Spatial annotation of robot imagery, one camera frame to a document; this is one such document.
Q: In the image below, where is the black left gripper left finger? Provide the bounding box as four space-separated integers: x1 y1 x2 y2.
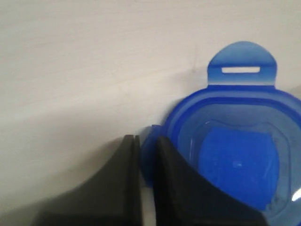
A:
32 135 143 226

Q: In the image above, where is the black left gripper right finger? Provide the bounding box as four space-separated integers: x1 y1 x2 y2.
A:
153 137 267 226

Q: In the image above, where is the blue container lid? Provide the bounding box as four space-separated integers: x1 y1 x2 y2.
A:
140 41 301 226

